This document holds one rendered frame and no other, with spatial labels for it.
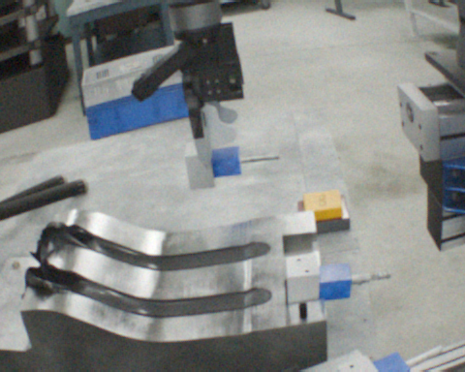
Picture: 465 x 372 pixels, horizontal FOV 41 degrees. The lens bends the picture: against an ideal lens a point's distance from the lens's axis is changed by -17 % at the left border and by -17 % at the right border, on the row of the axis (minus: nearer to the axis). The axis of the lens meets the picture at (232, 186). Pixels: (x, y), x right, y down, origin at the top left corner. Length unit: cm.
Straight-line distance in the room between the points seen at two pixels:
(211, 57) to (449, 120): 39
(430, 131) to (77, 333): 61
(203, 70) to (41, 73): 368
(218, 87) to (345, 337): 40
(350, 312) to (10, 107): 400
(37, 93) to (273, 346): 399
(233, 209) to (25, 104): 358
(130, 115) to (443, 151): 303
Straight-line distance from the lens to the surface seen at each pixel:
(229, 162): 104
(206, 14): 96
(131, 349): 81
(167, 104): 395
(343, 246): 107
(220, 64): 99
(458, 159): 109
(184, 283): 89
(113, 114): 394
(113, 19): 646
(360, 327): 89
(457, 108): 108
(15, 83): 466
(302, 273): 79
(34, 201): 129
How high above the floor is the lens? 136
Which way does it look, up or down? 26 degrees down
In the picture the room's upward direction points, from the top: 9 degrees counter-clockwise
